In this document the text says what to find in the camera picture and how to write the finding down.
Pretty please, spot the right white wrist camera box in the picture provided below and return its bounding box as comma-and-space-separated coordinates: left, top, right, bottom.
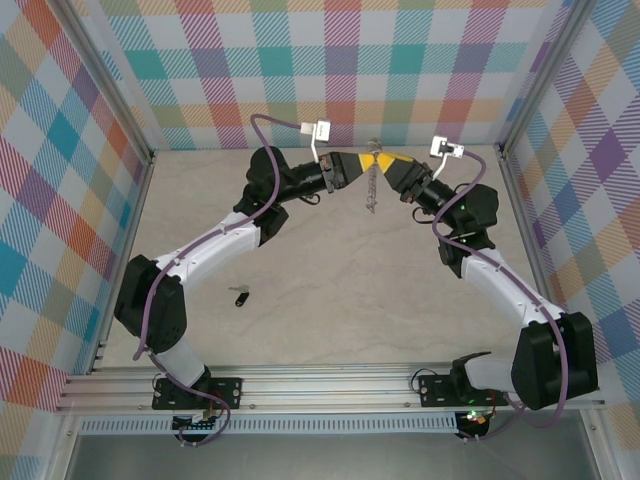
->
429, 134, 466, 181

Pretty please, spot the long aluminium mounting rail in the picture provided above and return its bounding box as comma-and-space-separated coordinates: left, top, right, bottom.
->
54, 363, 609, 414

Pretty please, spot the grey metal panel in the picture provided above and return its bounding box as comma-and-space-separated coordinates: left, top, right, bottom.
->
64, 432, 601, 480

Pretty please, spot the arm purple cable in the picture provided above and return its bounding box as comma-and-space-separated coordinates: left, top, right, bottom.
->
133, 113, 304, 447
432, 149, 572, 444

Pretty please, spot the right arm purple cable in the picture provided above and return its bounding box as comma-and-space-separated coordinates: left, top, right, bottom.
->
432, 149, 572, 444

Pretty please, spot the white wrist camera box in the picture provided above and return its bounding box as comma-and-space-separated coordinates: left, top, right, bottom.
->
429, 134, 466, 181
299, 118, 335, 161

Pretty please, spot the aluminium frame leg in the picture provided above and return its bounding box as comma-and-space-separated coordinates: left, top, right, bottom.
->
582, 407, 619, 480
47, 412, 84, 480

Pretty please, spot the large metal keyring band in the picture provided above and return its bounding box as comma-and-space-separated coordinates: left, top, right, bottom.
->
360, 139, 384, 215

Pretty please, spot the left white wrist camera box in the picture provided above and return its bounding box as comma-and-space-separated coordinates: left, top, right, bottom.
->
299, 118, 335, 161

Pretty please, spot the aluminium frame post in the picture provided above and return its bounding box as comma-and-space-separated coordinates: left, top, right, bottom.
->
497, 0, 599, 156
47, 0, 156, 164

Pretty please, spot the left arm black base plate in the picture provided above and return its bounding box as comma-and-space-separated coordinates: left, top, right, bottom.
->
152, 377, 244, 411

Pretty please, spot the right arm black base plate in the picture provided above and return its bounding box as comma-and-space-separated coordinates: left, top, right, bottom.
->
417, 374, 510, 409

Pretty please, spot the aluminium side rail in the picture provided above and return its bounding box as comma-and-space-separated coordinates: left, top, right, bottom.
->
84, 152, 157, 376
497, 147, 561, 316

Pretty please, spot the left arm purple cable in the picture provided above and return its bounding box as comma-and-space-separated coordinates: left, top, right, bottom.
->
133, 113, 304, 447

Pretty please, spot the white slotted cable duct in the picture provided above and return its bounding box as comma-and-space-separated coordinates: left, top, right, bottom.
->
79, 413, 459, 435

